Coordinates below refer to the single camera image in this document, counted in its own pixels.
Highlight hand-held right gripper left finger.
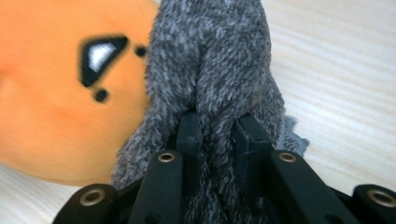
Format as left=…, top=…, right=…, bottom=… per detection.
left=176, top=111, right=204, bottom=198

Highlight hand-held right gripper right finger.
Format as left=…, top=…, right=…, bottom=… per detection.
left=233, top=112, right=276, bottom=194

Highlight grey fluffy towel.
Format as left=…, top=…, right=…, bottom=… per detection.
left=110, top=0, right=311, bottom=224

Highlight orange plush toy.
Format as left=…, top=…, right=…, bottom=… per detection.
left=0, top=0, right=161, bottom=188

